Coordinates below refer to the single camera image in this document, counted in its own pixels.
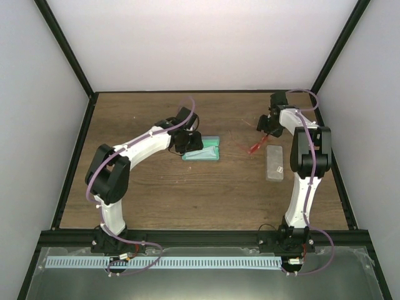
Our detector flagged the purple cable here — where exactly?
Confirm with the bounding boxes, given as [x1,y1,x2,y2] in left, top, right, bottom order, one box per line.
[84,96,197,279]
[286,89,335,278]

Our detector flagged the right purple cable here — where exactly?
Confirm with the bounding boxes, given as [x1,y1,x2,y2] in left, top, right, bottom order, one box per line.
[286,89,335,278]

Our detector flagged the light blue slotted cable duct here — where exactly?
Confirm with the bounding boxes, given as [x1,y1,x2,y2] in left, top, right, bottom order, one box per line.
[45,256,282,270]

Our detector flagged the green glasses case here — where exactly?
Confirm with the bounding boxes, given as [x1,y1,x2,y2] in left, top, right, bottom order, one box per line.
[182,136,220,161]

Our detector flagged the light blue cloth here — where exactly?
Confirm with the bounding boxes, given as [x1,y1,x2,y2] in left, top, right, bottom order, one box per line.
[182,146,219,161]

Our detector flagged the black aluminium frame rail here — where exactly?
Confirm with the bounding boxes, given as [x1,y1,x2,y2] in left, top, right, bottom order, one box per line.
[37,229,372,248]

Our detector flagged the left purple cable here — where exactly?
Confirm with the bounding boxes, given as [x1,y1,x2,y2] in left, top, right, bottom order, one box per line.
[84,96,197,279]

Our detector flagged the red sunglasses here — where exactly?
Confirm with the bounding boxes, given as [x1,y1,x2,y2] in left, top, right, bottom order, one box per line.
[228,129,269,156]

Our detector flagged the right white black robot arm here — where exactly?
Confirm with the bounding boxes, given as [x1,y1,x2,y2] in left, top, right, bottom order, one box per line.
[256,91,332,252]

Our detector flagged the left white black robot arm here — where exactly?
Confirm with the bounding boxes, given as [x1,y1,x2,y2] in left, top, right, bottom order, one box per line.
[85,107,203,253]

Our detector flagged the blue-grey glasses case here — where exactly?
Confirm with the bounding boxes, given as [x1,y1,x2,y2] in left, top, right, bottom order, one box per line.
[266,145,284,182]

